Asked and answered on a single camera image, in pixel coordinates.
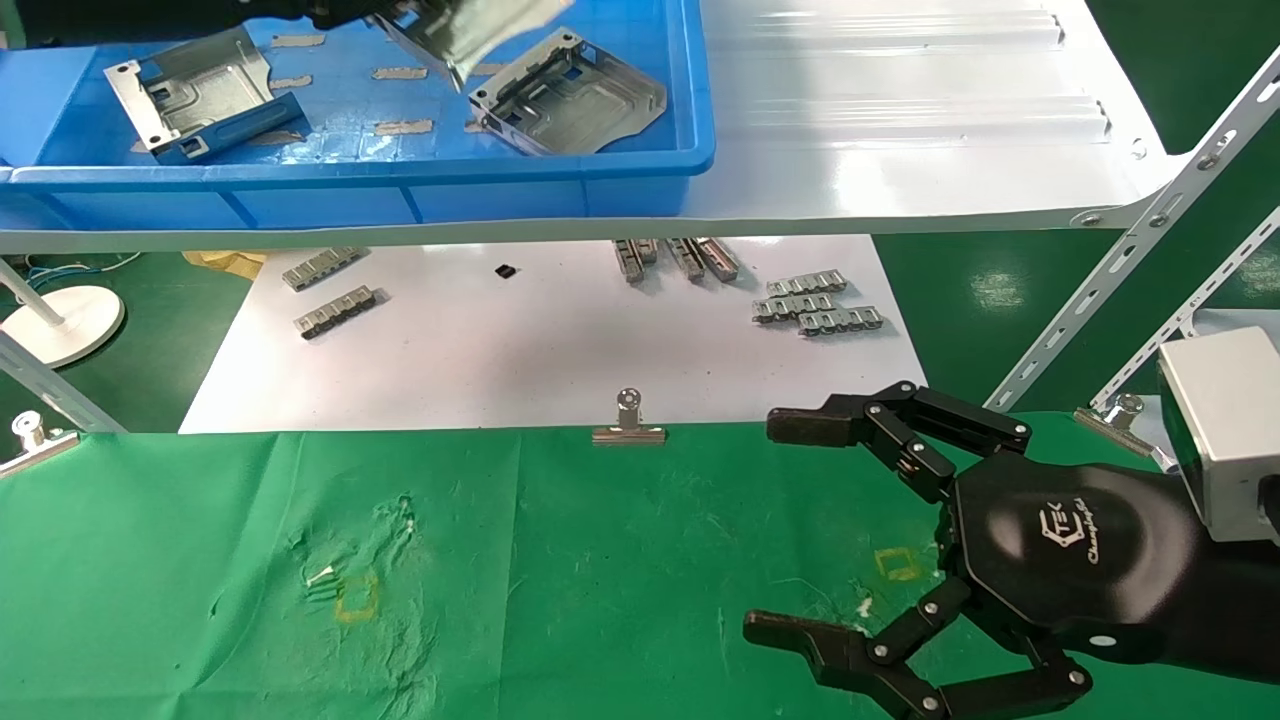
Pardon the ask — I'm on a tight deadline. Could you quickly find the white lamp stand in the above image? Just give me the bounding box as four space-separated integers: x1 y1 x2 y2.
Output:
0 258 127 369

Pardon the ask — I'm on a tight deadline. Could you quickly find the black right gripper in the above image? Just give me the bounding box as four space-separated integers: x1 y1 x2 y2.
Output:
742 380 1280 720

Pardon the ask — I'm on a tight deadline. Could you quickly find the white metal shelf board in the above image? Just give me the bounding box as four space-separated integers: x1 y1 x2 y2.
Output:
0 0 1191 253

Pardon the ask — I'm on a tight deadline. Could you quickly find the blue plastic bin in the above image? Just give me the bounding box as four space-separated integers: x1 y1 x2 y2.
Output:
0 0 717 233

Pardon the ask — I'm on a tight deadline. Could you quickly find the perforated metal shelf post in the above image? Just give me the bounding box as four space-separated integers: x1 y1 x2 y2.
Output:
0 330 126 434

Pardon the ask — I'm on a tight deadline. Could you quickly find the silver sheet metal bracket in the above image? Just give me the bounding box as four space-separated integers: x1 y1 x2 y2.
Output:
103 25 286 156
375 0 578 93
468 30 668 157

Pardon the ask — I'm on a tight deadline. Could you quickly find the blue floor cable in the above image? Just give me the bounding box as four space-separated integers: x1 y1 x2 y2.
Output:
22 252 143 283

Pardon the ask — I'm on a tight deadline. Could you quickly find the yellow plastic bag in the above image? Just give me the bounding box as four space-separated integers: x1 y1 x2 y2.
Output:
183 250 269 282

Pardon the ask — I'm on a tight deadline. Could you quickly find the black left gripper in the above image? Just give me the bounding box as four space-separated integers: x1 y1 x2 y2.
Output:
15 0 401 46

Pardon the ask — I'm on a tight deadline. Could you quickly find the silver binder clip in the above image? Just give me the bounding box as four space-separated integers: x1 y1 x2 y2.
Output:
591 388 668 447
0 410 81 477
1074 393 1167 462

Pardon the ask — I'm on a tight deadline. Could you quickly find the green cloth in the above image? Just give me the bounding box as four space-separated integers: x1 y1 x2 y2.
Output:
0 410 1280 720

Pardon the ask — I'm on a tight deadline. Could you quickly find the perforated metal shelf brace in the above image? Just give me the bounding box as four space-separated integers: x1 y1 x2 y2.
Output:
985 70 1280 413
1090 205 1280 411

